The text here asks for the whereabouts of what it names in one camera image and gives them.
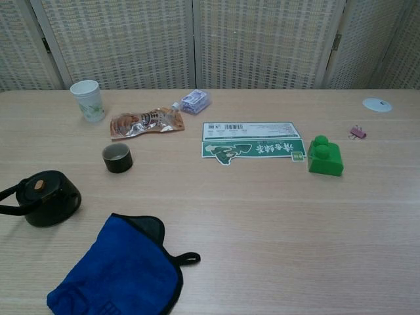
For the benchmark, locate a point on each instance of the woven folding screen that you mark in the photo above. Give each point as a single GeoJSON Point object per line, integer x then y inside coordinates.
{"type": "Point", "coordinates": [131, 42]}

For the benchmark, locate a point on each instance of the green and white packaging card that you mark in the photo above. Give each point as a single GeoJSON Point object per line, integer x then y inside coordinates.
{"type": "Point", "coordinates": [249, 151]}

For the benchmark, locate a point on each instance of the blue cloth with black trim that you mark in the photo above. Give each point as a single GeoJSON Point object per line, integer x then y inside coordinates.
{"type": "Point", "coordinates": [115, 269]}

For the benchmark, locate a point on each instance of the green toy brick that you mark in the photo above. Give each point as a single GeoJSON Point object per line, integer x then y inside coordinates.
{"type": "Point", "coordinates": [325, 162]}

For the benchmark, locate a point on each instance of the white paper cup green print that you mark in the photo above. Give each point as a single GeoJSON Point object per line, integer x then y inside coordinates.
{"type": "Point", "coordinates": [90, 105]}

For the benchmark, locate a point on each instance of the purple plastic packet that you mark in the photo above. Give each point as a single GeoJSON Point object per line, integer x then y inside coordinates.
{"type": "Point", "coordinates": [195, 101]}

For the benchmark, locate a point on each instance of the pink binder clip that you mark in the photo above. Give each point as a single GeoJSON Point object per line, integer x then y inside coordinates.
{"type": "Point", "coordinates": [358, 133]}

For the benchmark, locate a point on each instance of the orange spout pouch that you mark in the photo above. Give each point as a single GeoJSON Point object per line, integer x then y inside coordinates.
{"type": "Point", "coordinates": [144, 123]}

